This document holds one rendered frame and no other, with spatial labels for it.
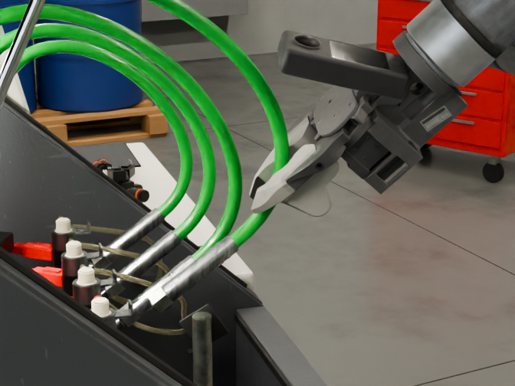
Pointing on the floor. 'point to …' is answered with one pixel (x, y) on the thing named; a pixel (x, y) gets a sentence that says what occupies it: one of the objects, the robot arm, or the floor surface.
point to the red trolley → (500, 123)
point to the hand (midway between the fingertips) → (256, 190)
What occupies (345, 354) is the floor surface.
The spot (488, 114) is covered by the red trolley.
